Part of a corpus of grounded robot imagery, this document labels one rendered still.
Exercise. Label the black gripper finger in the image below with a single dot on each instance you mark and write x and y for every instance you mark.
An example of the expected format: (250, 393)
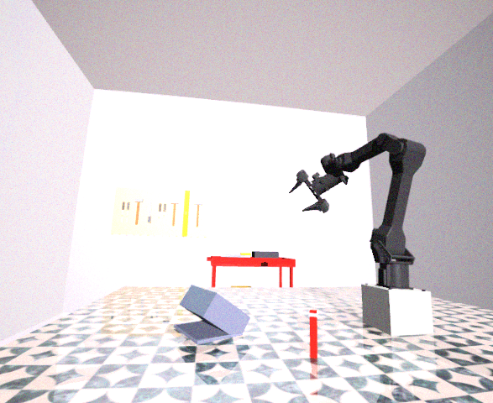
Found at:
(295, 186)
(313, 207)

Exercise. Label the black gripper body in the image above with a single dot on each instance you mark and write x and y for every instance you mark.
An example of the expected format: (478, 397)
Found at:
(317, 188)

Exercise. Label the red peg with white band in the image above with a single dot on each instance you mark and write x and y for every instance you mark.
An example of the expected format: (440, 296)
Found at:
(313, 333)

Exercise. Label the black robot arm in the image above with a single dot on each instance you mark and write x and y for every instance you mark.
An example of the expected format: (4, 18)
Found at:
(388, 241)

